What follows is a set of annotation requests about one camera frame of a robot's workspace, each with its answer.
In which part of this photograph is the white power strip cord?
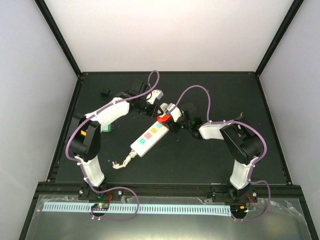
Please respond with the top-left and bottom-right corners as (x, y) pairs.
(111, 150), (138, 171)

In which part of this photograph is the white slotted cable duct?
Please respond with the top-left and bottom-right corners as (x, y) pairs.
(42, 202), (232, 217)

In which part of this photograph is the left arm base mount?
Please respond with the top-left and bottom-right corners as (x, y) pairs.
(78, 184), (125, 203)

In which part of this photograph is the green plug adapter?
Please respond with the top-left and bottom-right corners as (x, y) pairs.
(102, 124), (114, 133)

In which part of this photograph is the white power strip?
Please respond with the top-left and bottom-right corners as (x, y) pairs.
(130, 121), (169, 157)

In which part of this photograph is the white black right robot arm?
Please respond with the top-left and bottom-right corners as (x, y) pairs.
(164, 103), (266, 202)

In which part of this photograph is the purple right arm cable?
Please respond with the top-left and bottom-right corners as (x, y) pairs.
(173, 85), (271, 222)

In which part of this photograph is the black front frame rail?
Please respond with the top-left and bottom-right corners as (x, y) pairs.
(36, 181), (305, 201)

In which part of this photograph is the red cube socket adapter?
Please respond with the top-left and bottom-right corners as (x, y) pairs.
(157, 114), (172, 124)

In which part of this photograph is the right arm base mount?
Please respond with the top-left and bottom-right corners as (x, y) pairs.
(208, 184), (258, 204)

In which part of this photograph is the black power adapter plug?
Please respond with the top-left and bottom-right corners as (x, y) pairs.
(100, 90), (112, 98)

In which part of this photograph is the white charger block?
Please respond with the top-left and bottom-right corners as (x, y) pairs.
(160, 102), (175, 114)

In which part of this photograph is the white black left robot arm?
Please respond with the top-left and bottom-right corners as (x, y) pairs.
(65, 80), (163, 200)

